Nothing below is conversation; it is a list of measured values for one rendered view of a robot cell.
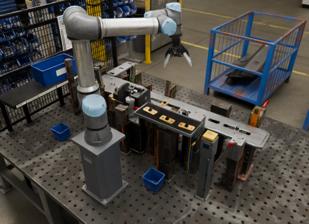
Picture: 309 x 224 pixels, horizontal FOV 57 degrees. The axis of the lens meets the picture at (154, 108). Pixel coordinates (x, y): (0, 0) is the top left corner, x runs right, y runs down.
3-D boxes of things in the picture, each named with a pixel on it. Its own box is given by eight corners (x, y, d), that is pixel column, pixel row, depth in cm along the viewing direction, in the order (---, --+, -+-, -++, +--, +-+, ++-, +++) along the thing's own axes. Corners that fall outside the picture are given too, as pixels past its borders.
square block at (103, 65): (109, 99, 263) (106, 63, 243) (103, 103, 258) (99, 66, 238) (103, 97, 267) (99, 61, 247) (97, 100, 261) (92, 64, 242)
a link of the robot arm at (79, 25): (67, 19, 113) (179, 15, 130) (64, 12, 122) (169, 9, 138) (70, 47, 119) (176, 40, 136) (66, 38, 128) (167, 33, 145)
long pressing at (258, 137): (271, 131, 177) (272, 129, 176) (260, 151, 161) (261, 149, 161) (105, 74, 242) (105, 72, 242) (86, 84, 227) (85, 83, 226)
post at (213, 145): (210, 193, 173) (220, 136, 148) (205, 202, 167) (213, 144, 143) (199, 188, 176) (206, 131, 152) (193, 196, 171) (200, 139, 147)
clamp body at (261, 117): (258, 150, 206) (269, 107, 186) (251, 162, 196) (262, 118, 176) (244, 144, 211) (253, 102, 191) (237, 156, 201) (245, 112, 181)
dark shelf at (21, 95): (105, 64, 256) (105, 60, 255) (14, 110, 194) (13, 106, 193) (88, 58, 267) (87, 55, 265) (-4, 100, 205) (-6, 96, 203)
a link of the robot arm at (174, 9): (161, 3, 148) (176, 1, 150) (163, 25, 153) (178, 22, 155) (167, 5, 141) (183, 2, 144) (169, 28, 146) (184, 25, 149)
